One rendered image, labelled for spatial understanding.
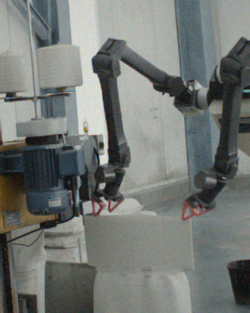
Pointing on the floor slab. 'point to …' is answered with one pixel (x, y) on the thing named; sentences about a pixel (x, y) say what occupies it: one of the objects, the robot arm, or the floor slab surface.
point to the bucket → (240, 279)
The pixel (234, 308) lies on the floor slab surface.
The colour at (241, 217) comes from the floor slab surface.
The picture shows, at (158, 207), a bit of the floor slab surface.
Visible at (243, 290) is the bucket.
